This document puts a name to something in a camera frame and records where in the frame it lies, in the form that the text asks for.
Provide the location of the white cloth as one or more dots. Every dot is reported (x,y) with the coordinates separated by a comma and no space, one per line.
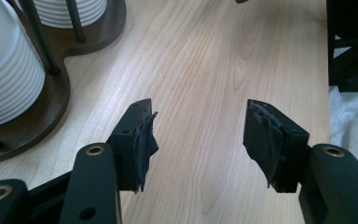
(352,127)

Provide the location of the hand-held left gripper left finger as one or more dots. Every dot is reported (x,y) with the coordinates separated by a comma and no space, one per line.
(127,146)

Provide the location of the stack of white ribbed cups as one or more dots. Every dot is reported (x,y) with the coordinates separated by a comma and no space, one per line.
(4,65)
(70,12)

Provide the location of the dark object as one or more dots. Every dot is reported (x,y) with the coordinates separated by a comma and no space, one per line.
(241,1)

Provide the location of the brown cup holder rack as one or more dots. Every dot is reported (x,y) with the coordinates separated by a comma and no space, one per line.
(52,102)

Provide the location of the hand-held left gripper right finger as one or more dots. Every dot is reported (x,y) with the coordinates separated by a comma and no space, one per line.
(270,146)

